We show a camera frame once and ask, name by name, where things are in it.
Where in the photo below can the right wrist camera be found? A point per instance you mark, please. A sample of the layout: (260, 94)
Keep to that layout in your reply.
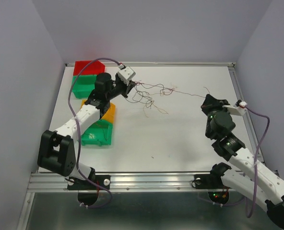
(239, 109)

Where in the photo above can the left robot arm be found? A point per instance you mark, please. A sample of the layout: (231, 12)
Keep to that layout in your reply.
(57, 151)

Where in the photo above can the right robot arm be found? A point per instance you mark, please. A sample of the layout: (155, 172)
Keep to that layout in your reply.
(243, 171)

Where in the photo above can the yellow plastic bin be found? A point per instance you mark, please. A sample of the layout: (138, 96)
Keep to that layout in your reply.
(110, 112)

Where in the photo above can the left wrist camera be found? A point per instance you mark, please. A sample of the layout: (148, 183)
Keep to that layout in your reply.
(126, 74)

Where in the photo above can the red plastic bin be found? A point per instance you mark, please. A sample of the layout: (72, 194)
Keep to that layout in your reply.
(92, 69)

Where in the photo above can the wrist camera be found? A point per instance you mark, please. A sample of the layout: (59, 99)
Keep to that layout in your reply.
(239, 109)
(126, 74)

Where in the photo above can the aluminium front rail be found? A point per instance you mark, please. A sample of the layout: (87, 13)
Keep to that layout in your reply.
(140, 182)

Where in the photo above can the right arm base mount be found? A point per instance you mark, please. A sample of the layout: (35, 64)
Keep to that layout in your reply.
(219, 193)

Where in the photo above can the aluminium rail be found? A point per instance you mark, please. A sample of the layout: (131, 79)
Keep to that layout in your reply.
(254, 141)
(199, 64)
(140, 182)

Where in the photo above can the aluminium right side rail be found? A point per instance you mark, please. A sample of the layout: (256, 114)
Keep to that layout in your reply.
(254, 141)

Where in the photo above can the near green plastic bin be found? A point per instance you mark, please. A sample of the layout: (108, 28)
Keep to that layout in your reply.
(99, 133)

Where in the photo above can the green plastic bin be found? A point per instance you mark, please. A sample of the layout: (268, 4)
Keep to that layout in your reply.
(99, 133)
(83, 86)

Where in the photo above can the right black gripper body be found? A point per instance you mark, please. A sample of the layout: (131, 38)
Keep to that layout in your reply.
(211, 112)

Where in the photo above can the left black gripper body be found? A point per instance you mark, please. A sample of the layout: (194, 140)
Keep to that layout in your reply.
(119, 87)

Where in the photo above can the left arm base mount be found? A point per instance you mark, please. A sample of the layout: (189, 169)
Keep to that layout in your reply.
(91, 195)

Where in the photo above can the far green plastic bin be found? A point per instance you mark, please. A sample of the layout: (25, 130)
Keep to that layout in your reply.
(83, 86)

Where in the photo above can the aluminium back rail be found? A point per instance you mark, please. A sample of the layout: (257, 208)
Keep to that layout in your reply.
(199, 64)

